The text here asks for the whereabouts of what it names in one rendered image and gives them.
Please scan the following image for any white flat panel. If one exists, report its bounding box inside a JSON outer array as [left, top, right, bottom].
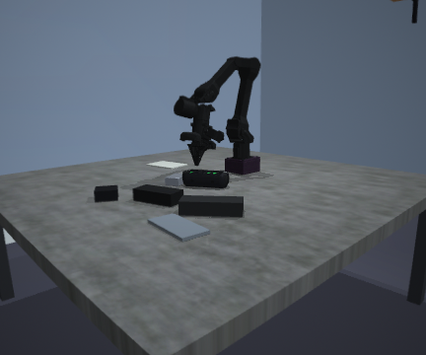
[[146, 161, 187, 169]]

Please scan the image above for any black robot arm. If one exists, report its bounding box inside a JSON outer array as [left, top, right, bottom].
[[174, 56, 260, 160]]

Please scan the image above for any dark grey controller unit with green rocker switches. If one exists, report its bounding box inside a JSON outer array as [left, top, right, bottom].
[[182, 170, 229, 188]]

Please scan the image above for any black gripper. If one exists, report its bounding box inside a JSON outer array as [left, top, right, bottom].
[[179, 119, 216, 166]]

